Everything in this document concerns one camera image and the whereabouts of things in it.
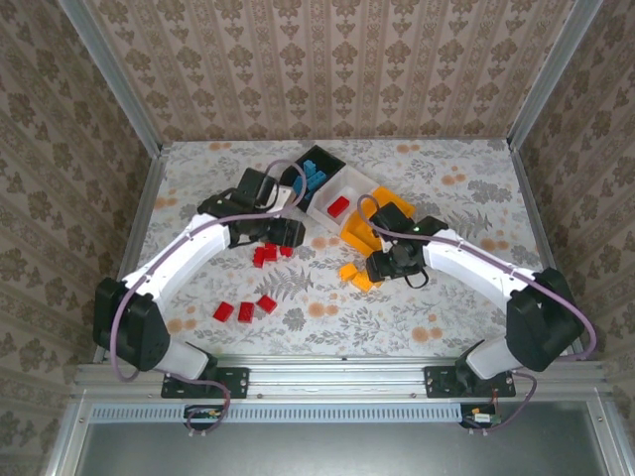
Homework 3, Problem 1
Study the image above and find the grey metal tray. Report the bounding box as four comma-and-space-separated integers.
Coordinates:
47, 399, 635, 476

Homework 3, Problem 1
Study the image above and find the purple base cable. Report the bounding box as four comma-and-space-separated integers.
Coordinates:
166, 371, 233, 438
468, 371, 538, 437

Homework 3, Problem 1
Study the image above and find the floral patterned table cover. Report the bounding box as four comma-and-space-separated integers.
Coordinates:
116, 138, 555, 358

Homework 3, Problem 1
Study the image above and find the aluminium side rail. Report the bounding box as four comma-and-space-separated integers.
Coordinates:
510, 141, 560, 272
93, 143, 173, 366

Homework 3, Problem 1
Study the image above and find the white plastic container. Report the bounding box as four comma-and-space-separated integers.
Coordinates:
306, 166, 377, 235

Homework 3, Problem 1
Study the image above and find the yellow plastic container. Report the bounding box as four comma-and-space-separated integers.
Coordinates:
339, 185, 417, 257

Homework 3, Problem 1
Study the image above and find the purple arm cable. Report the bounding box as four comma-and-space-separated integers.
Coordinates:
109, 159, 305, 383
356, 193, 599, 362

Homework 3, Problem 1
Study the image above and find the short black cable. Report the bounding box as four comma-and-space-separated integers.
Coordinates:
404, 267, 431, 290

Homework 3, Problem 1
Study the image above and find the white slotted cable duct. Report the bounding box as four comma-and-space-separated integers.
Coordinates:
89, 402, 500, 423

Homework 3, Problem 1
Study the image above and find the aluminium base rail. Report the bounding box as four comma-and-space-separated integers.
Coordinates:
71, 354, 614, 401

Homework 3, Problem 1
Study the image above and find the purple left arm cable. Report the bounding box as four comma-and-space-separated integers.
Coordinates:
109, 159, 305, 383

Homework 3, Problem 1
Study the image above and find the black plastic container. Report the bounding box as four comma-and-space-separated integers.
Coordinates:
280, 143, 347, 214

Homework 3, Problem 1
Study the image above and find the aluminium frame post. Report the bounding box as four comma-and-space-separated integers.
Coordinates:
58, 0, 165, 158
506, 0, 604, 150

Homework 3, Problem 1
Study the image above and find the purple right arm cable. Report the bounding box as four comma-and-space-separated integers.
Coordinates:
356, 193, 599, 362

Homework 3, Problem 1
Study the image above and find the small circuit board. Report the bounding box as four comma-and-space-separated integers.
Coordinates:
186, 405, 224, 430
460, 404, 503, 428

